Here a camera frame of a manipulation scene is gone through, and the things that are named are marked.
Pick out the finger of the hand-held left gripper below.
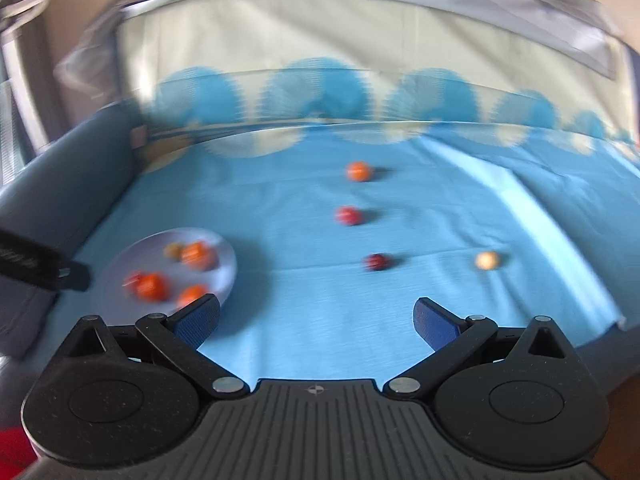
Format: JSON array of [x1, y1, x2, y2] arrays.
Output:
[[59, 261, 92, 292]]

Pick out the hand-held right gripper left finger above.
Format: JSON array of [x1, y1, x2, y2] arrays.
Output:
[[65, 294, 251, 402]]

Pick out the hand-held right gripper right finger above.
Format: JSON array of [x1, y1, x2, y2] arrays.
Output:
[[382, 297, 569, 396]]

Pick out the light blue plate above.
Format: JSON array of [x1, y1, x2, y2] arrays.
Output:
[[95, 227, 237, 331]]

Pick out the plastic-wrapped pale tangerine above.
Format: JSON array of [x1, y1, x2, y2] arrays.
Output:
[[180, 242, 218, 271]]

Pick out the blue fan-patterned cloth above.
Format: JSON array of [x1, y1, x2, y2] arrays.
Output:
[[80, 5, 640, 386]]

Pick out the red berry in clear wrap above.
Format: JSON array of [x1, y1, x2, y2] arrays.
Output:
[[335, 205, 363, 227]]

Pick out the red cloth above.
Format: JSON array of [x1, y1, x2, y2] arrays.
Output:
[[0, 427, 37, 480]]

